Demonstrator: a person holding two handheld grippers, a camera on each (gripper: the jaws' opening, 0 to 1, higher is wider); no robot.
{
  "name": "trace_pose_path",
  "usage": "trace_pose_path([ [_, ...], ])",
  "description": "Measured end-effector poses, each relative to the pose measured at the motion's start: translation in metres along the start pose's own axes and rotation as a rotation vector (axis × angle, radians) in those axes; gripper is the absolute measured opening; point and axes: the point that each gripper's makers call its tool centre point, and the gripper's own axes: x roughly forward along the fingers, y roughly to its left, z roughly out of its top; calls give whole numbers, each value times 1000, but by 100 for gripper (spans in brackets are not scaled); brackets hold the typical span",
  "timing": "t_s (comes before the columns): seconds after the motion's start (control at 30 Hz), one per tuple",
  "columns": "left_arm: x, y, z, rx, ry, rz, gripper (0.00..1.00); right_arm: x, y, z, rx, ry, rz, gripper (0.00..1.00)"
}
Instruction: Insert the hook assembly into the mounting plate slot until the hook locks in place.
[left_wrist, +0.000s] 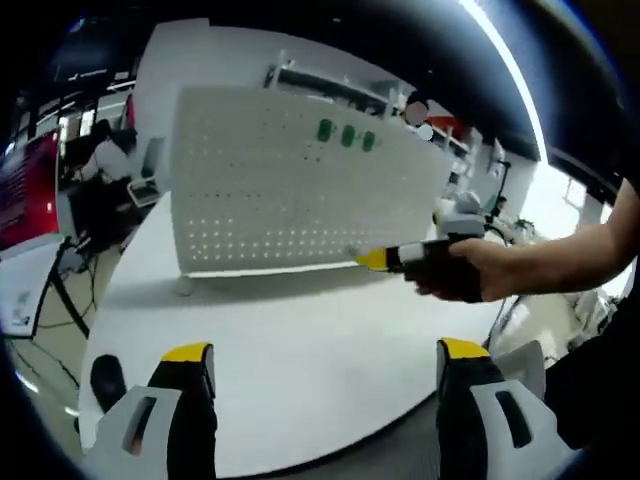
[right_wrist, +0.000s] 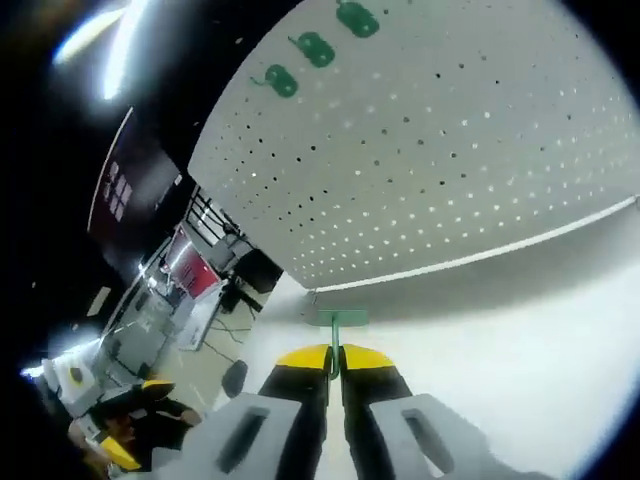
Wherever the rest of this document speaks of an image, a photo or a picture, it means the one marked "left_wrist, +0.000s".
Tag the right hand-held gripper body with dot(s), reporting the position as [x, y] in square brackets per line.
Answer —
[462, 215]

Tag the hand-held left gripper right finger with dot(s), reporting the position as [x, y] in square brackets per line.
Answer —
[475, 425]

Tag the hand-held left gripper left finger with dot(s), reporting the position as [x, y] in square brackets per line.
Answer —
[155, 420]

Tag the green hook assembly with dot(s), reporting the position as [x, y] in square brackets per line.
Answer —
[368, 141]
[346, 135]
[325, 129]

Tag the white perforated mounting plate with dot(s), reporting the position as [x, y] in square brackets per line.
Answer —
[280, 200]

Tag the person's right hand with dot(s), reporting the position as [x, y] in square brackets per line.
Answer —
[500, 272]

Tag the black table grommet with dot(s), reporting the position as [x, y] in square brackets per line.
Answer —
[106, 382]

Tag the person's dark clothing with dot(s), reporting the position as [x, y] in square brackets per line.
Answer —
[595, 375]

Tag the ceiling light strip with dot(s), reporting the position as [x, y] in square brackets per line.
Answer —
[505, 50]

